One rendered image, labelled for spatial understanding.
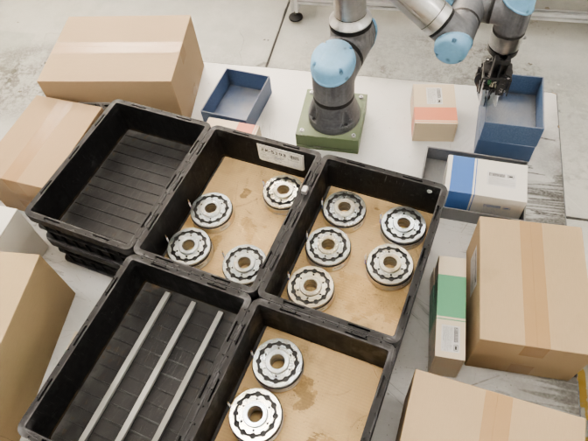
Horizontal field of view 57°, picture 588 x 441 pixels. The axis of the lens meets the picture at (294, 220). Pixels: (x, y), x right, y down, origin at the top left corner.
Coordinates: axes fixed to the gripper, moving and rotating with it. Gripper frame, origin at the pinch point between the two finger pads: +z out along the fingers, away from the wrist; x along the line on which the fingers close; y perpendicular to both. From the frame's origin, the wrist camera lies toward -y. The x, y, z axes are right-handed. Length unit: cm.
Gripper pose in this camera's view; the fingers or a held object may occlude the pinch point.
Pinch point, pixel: (486, 100)
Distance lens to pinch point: 160.9
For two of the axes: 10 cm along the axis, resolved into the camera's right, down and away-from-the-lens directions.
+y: -2.4, 8.2, -5.2
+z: 0.7, 5.5, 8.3
